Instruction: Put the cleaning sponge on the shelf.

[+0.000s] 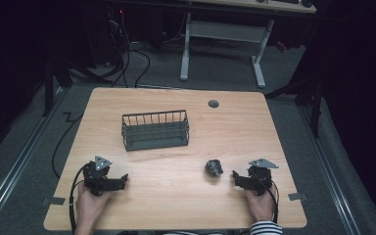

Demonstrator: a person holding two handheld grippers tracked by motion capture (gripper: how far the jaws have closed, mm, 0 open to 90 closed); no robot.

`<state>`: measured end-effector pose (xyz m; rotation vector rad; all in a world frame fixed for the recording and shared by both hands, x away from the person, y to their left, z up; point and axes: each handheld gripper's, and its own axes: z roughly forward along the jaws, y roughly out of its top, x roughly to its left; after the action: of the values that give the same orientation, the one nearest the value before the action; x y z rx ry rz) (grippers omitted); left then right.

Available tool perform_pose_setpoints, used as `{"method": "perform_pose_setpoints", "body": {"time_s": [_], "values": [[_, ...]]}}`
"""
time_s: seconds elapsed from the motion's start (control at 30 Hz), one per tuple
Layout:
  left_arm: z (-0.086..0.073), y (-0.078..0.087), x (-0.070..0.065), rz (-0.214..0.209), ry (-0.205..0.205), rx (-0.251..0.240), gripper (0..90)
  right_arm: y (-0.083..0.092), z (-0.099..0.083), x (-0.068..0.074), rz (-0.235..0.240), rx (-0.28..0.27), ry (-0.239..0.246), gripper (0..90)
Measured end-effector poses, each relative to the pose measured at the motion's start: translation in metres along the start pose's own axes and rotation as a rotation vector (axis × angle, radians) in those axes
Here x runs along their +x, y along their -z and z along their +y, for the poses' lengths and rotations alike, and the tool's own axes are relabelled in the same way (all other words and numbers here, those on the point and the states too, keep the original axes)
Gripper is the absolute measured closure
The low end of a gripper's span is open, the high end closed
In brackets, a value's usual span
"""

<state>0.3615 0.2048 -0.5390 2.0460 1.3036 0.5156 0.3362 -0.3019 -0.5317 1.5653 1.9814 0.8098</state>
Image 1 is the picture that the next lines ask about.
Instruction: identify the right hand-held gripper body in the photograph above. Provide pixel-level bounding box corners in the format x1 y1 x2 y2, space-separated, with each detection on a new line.
245 158 280 197

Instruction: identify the black floor cable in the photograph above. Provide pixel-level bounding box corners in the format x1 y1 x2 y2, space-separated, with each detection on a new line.
51 112 84 179

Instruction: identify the person's left hand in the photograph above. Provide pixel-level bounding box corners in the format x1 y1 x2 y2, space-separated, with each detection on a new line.
76 183 113 226

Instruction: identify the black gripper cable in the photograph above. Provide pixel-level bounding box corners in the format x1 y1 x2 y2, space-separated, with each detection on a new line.
69 163 90 235
254 172 280 225

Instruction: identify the black metal stand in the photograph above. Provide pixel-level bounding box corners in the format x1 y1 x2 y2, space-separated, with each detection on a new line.
41 48 114 118
263 72 326 139

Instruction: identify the black wire basket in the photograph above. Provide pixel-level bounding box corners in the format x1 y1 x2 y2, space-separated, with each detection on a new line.
120 109 191 153

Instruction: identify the person's right hand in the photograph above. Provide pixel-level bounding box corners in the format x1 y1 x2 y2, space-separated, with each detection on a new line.
244 186 278 223

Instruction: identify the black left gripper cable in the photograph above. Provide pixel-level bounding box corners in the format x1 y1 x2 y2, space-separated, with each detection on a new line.
69 163 90 235

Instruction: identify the dark computer tower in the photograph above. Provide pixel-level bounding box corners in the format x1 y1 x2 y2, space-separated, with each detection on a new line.
105 5 130 68

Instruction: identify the red object on floor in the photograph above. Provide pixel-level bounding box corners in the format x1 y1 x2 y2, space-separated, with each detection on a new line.
274 40 289 54

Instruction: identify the white-legged desk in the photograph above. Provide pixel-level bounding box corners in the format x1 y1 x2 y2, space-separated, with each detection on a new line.
179 0 318 89

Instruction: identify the metal floor rail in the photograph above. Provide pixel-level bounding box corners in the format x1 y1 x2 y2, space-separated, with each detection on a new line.
0 86 65 229
298 106 362 235

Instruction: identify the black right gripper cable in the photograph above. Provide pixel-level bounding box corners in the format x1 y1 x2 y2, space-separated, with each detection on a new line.
254 172 280 225

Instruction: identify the black crumpled bag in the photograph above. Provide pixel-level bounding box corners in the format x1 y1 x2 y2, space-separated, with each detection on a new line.
204 159 224 178

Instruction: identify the black cable bundle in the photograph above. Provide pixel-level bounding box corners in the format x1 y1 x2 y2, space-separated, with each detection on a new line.
107 19 152 89

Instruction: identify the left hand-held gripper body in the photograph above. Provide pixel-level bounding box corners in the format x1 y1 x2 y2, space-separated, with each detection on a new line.
82 155 119 197

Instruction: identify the grey tape strip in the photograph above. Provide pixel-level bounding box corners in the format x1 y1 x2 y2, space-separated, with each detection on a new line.
41 196 67 207
287 192 308 202

